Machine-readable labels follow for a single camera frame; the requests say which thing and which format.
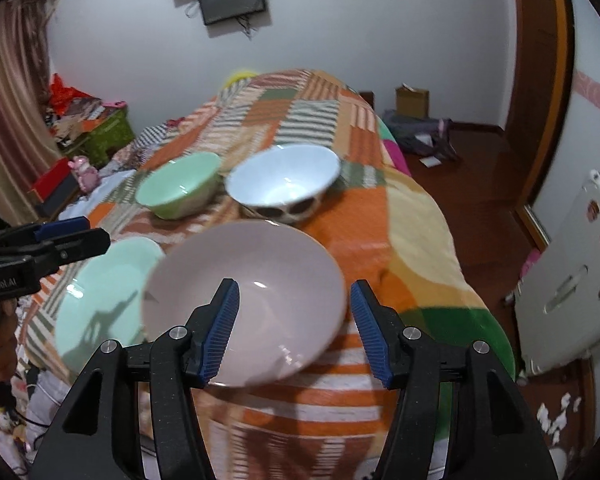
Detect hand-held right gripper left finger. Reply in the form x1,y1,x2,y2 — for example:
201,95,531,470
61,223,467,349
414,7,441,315
27,277,241,480

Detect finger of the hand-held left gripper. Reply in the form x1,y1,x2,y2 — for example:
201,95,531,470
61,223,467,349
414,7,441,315
0,216,91,257
10,227,112,277

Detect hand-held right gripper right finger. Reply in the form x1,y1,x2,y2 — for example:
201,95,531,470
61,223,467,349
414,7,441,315
350,280,556,480

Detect light green plate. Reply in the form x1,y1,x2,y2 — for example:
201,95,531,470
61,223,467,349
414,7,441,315
54,237,166,373

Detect pink bowl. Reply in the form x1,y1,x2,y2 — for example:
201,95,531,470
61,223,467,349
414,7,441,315
141,219,348,388

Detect green bowl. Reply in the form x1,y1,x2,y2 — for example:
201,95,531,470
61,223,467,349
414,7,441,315
135,151,223,221

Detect white spotted bowl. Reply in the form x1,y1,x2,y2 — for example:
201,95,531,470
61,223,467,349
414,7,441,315
225,143,342,226

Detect person's left hand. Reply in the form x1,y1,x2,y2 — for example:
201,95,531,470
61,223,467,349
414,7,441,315
0,310,19,394

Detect red box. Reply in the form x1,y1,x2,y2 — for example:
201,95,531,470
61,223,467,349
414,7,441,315
27,157,73,201

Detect pink rabbit toy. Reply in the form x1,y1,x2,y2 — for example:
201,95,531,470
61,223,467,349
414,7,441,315
67,155,101,195

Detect green storage box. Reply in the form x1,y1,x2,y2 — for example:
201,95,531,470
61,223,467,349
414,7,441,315
62,107,136,168

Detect pile of papers and bags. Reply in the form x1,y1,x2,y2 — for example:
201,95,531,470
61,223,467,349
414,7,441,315
42,95,116,151

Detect checkered patchwork quilt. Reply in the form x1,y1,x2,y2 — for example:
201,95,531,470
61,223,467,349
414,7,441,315
130,120,191,161

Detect red plastic bag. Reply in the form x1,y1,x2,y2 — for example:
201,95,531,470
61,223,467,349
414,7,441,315
47,74,88,111

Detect pink bedsheet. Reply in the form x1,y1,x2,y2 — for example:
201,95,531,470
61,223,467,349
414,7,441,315
380,120,412,177

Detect white paper scraps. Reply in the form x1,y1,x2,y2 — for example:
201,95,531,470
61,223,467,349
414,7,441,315
535,390,586,446

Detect striped patchwork blanket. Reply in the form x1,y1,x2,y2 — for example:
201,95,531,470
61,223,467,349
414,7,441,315
15,67,516,480

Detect cardboard box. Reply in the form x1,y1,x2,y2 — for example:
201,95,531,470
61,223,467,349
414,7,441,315
395,84,430,120

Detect black monitor cable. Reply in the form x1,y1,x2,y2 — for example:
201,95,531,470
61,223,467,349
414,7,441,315
235,14,259,41

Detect wooden door frame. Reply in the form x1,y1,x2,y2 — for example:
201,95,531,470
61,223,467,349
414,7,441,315
500,0,576,251

